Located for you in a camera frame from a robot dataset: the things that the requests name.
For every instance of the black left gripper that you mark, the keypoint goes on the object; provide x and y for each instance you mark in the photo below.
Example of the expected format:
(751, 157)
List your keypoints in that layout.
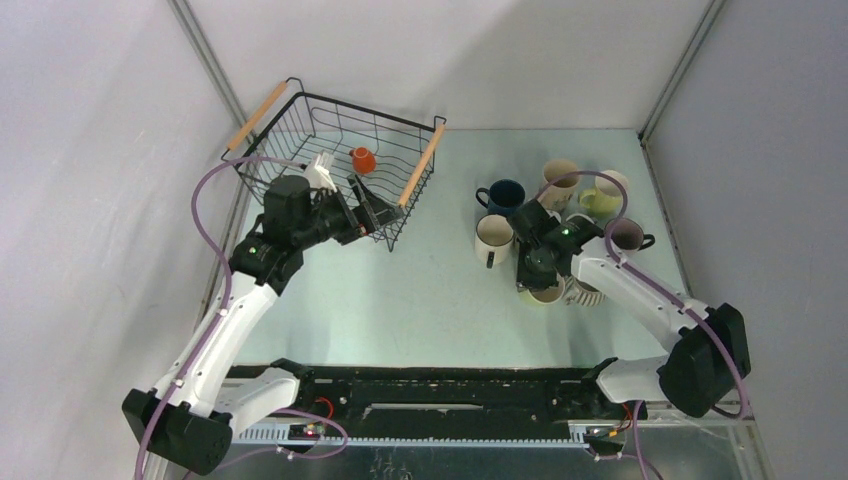
(377, 211)

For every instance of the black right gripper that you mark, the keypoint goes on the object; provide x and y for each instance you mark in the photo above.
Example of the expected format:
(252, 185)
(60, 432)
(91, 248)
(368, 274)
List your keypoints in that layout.
(528, 281)

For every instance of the light green cup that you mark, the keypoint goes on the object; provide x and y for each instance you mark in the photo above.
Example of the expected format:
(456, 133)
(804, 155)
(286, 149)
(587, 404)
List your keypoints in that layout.
(544, 297)

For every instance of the floral painted ceramic mug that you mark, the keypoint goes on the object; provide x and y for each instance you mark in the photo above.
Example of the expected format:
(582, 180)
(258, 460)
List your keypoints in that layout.
(562, 174)

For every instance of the orange cup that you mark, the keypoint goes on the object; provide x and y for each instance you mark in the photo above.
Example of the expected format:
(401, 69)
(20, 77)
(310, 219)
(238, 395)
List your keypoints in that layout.
(363, 160)

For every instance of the white ribbed mug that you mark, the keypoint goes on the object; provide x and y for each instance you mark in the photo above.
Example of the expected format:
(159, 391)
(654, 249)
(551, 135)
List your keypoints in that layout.
(493, 242)

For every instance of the grey striped mug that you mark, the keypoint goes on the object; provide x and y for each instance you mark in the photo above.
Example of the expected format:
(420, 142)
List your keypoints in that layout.
(582, 294)

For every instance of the dark blue mug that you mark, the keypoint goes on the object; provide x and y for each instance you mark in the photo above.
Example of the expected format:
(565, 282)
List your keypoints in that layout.
(502, 197)

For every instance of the pale yellow mug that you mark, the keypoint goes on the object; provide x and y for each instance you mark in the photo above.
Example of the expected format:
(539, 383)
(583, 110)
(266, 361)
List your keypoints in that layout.
(604, 198)

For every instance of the lilac mug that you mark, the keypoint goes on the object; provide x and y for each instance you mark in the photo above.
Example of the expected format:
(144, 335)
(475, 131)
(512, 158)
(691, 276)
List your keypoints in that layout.
(629, 236)

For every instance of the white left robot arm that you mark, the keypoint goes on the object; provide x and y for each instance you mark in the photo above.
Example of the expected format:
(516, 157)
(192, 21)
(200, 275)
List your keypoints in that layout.
(186, 418)

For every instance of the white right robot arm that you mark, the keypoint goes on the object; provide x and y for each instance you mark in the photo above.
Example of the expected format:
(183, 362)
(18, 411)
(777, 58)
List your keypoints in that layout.
(706, 353)

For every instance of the black wire dish rack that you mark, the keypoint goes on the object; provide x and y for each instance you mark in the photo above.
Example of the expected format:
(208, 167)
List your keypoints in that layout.
(302, 124)

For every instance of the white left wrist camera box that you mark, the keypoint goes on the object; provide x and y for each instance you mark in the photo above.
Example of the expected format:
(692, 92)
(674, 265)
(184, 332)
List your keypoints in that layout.
(318, 171)

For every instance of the right wooden rack handle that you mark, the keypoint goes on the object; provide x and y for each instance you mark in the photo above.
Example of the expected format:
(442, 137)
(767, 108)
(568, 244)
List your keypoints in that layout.
(420, 167)

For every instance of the wooden rack handle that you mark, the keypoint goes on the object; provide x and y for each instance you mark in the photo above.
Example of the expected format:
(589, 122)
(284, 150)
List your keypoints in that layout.
(420, 167)
(257, 116)

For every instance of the left wooden rack handle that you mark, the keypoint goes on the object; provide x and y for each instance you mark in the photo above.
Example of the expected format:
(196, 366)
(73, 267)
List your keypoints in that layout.
(257, 116)

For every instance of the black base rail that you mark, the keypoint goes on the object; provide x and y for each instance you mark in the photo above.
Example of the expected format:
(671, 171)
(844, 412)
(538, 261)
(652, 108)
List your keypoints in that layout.
(536, 403)

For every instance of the grey cable duct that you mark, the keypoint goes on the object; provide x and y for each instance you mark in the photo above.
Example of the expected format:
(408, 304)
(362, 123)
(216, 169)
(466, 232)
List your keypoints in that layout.
(280, 434)

